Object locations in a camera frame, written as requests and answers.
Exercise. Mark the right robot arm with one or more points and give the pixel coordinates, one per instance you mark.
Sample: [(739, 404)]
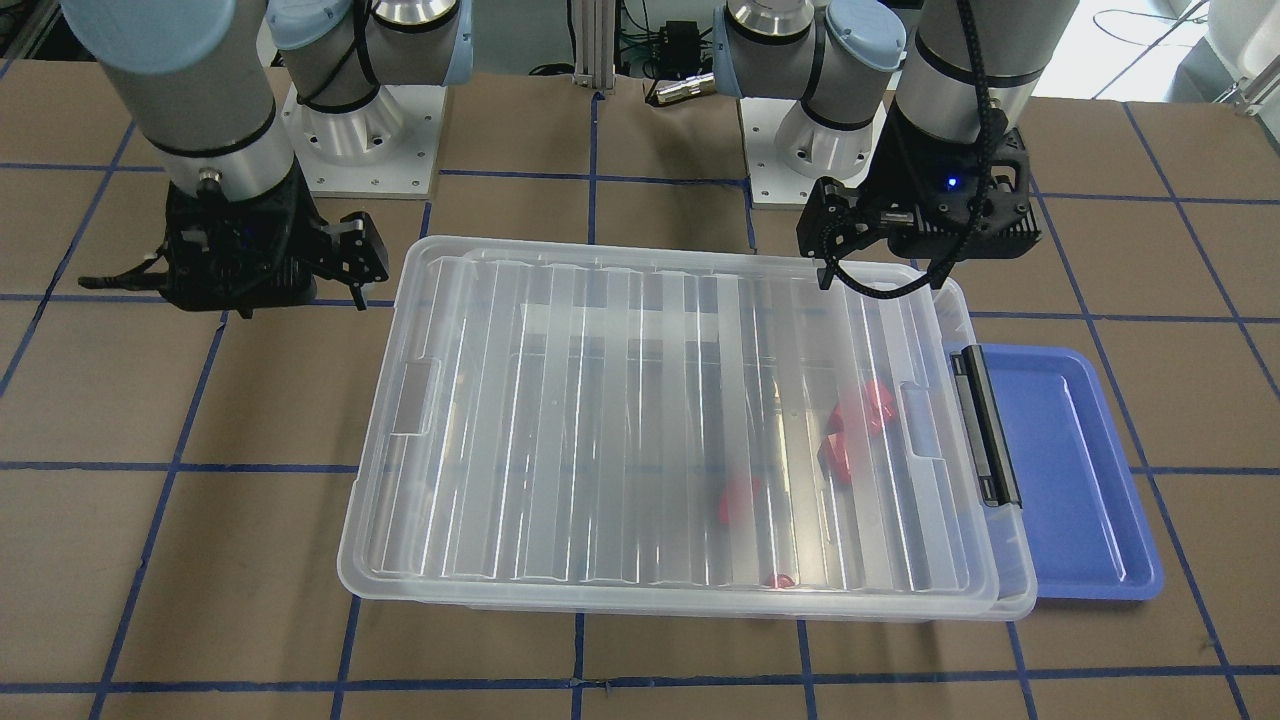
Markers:
[(226, 93)]

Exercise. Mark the black box latch handle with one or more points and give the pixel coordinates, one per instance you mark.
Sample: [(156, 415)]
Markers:
[(985, 433)]

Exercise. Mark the aluminium frame post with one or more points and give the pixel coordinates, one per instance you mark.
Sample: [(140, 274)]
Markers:
[(593, 27)]

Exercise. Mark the clear plastic box lid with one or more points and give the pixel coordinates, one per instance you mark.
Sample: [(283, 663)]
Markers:
[(389, 525)]

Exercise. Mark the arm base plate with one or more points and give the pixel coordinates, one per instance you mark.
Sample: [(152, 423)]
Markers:
[(386, 150), (787, 151)]

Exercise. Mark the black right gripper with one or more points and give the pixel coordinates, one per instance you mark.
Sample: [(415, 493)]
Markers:
[(348, 249)]

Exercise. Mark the blue plastic tray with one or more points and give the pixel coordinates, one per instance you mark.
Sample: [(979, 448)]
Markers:
[(1082, 532)]

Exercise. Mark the clear plastic storage box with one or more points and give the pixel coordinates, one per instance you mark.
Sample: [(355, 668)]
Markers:
[(723, 441)]

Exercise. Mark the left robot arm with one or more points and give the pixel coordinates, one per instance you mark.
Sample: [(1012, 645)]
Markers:
[(949, 73)]

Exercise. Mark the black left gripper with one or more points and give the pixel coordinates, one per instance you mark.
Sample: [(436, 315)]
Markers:
[(903, 160)]

